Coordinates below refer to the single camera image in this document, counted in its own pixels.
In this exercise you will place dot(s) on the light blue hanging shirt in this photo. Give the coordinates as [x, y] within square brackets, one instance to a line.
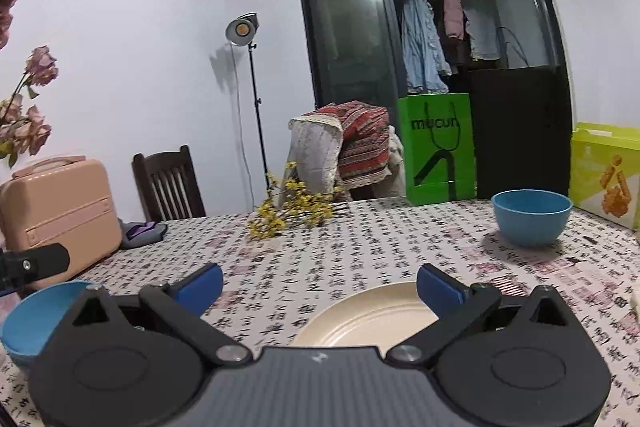
[420, 52]

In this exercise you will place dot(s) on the dried pink roses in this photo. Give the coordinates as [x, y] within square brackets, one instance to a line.
[40, 62]

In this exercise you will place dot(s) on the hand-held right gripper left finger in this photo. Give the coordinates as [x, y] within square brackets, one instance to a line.
[200, 287]

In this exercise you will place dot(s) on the grey and purple pouch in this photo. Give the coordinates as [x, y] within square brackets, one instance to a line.
[145, 234]

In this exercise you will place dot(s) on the cream plate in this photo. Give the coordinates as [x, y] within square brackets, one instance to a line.
[360, 317]

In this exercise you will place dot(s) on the white hanging garment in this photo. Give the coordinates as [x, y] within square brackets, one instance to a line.
[480, 37]

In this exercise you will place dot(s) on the dark framed glass door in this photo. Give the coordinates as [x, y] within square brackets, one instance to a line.
[345, 32]

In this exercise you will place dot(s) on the pink hanging garment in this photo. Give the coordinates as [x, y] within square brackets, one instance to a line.
[452, 17]

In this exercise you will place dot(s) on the studio light on black stand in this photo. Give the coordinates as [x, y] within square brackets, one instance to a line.
[240, 29]

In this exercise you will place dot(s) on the pink ribbed suitcase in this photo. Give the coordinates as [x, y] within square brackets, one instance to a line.
[60, 207]

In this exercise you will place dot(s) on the yellow flower branches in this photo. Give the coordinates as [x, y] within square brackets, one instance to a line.
[267, 217]

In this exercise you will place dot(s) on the black paper bag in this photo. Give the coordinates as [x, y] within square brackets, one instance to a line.
[520, 132]

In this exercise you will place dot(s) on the green paper bag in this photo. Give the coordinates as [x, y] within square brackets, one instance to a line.
[460, 157]

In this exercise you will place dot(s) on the blue bowl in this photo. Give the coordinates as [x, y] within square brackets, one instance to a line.
[30, 322]
[530, 227]

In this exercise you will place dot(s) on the yellow-green gift box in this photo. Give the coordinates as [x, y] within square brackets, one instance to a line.
[585, 167]

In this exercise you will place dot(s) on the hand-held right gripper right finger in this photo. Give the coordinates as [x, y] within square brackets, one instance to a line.
[440, 289]

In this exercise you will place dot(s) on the dark wooden chair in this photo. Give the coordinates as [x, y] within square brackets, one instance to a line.
[165, 162]

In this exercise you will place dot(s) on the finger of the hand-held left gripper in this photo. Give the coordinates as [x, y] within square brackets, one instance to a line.
[45, 259]

